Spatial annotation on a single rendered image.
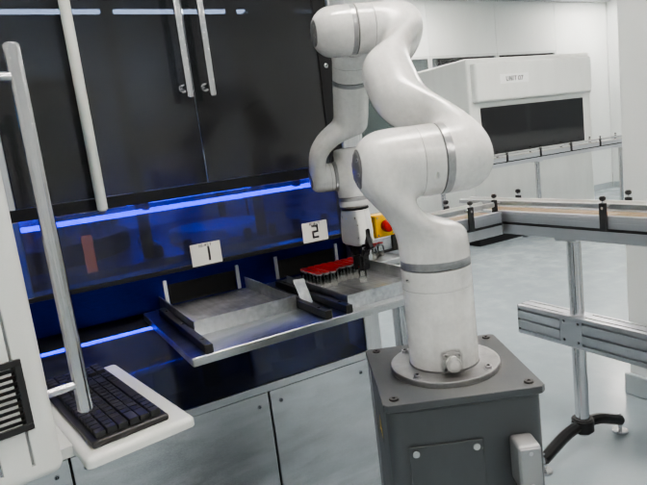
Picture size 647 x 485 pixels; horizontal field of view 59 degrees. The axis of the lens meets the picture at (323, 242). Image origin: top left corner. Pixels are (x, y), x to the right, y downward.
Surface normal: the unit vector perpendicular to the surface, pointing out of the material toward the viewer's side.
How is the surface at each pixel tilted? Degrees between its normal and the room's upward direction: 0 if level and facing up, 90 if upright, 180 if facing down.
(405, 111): 117
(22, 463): 90
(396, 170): 89
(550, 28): 90
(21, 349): 90
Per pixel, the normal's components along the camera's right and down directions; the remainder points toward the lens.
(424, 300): -0.52, 0.21
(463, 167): 0.21, 0.40
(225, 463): 0.48, 0.08
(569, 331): -0.87, 0.18
